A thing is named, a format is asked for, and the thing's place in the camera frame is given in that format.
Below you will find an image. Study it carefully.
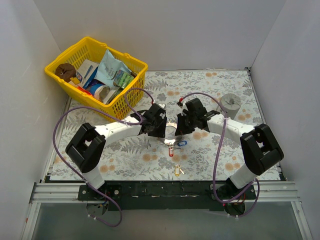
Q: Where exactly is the red key tag with key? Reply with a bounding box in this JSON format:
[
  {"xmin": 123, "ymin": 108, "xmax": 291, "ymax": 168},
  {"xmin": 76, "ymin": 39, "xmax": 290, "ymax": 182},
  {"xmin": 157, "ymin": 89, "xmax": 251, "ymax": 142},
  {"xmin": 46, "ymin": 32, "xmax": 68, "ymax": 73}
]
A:
[{"xmin": 168, "ymin": 145, "xmax": 175, "ymax": 158}]

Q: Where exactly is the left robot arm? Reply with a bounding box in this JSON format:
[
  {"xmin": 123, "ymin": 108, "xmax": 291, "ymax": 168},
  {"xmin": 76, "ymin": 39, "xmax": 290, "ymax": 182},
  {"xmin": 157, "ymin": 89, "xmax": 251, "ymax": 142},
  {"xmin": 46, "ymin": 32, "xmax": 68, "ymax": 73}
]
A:
[{"xmin": 65, "ymin": 103, "xmax": 167, "ymax": 200}]

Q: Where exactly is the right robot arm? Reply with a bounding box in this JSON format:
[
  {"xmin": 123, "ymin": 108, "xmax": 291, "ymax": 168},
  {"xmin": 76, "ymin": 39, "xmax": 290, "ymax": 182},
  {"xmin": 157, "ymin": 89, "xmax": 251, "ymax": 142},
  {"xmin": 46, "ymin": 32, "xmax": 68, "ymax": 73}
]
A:
[{"xmin": 175, "ymin": 98, "xmax": 284, "ymax": 202}]

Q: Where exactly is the floral patterned table mat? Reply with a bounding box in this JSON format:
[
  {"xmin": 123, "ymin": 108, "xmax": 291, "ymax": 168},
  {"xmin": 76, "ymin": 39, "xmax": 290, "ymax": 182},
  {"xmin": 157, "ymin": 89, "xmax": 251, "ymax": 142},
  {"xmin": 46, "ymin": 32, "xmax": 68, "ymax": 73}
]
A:
[{"xmin": 48, "ymin": 70, "xmax": 263, "ymax": 181}]

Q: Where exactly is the grey wrapped can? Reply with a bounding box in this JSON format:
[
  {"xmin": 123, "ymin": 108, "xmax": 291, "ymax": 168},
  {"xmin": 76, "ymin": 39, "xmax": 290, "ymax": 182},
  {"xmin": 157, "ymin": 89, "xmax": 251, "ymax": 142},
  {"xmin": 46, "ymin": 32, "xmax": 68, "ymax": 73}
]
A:
[{"xmin": 219, "ymin": 93, "xmax": 242, "ymax": 120}]

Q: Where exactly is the yellow key tag with key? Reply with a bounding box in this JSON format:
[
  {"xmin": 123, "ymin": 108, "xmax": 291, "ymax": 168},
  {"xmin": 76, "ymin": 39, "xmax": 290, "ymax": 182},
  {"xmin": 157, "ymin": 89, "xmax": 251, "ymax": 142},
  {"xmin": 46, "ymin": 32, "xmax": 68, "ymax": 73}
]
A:
[{"xmin": 174, "ymin": 164, "xmax": 185, "ymax": 177}]

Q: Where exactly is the green snack packet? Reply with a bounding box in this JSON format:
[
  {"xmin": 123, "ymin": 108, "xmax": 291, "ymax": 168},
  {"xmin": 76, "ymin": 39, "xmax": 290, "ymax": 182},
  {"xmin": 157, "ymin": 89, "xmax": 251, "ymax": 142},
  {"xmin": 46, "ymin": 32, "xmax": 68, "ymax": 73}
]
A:
[{"xmin": 113, "ymin": 69, "xmax": 135, "ymax": 89}]

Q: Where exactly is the grey brown pouch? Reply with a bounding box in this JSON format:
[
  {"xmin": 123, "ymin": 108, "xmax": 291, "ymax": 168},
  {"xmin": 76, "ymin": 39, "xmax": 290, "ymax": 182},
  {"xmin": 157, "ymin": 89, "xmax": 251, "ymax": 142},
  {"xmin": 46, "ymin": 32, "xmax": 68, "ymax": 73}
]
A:
[{"xmin": 93, "ymin": 85, "xmax": 121, "ymax": 105}]

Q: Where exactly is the light blue chips bag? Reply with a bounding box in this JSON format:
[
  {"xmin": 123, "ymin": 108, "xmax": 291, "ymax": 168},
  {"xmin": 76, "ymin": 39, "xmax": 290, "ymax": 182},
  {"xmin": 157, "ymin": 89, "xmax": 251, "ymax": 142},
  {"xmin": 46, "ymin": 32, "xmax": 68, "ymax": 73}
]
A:
[{"xmin": 94, "ymin": 49, "xmax": 131, "ymax": 88}]

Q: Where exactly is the white blue box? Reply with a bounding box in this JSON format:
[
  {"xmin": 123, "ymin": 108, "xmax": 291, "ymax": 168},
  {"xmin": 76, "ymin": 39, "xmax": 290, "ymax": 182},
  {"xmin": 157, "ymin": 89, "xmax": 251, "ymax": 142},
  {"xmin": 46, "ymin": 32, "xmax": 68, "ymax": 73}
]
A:
[{"xmin": 75, "ymin": 59, "xmax": 99, "ymax": 89}]

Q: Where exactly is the yellow plastic shopping basket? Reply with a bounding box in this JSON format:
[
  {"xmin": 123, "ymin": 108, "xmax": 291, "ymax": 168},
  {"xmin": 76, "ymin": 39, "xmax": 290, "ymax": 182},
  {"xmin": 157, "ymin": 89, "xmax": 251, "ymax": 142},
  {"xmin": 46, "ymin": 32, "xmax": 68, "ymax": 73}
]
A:
[{"xmin": 44, "ymin": 36, "xmax": 149, "ymax": 121}]

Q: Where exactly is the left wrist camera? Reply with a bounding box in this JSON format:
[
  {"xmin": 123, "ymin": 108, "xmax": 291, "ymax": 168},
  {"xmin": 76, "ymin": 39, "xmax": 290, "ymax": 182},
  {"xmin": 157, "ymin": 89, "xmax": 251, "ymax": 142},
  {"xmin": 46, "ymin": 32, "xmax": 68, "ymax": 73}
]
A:
[{"xmin": 148, "ymin": 103, "xmax": 166, "ymax": 120}]

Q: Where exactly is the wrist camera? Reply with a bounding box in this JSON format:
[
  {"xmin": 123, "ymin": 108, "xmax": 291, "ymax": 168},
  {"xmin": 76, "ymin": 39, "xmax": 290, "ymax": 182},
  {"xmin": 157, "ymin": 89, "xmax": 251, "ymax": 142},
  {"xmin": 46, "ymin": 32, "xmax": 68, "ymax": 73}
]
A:
[
  {"xmin": 148, "ymin": 103, "xmax": 166, "ymax": 120},
  {"xmin": 177, "ymin": 98, "xmax": 198, "ymax": 116}
]

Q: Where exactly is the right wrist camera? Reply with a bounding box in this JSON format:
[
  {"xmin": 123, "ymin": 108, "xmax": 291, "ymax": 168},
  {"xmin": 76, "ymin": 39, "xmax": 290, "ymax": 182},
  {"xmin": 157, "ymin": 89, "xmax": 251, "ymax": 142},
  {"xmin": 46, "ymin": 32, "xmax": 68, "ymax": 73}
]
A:
[{"xmin": 177, "ymin": 98, "xmax": 198, "ymax": 116}]

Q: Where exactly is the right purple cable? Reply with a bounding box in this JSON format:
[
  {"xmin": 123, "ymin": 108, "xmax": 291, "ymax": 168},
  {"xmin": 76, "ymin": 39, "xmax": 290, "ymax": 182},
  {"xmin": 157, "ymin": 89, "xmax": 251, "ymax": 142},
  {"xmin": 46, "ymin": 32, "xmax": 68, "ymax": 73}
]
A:
[{"xmin": 177, "ymin": 92, "xmax": 261, "ymax": 219}]

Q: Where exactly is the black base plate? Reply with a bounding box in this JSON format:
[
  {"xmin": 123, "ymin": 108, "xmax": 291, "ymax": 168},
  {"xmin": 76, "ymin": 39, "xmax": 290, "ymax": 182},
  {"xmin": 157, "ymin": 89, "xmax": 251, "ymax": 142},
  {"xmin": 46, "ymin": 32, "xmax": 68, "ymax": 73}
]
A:
[{"xmin": 44, "ymin": 174, "xmax": 286, "ymax": 211}]

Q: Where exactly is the aluminium frame rail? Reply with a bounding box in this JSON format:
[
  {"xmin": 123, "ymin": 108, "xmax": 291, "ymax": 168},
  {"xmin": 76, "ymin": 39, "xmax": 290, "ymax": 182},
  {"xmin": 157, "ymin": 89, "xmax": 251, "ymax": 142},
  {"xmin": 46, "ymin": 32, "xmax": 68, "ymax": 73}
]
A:
[{"xmin": 19, "ymin": 181, "xmax": 313, "ymax": 240}]

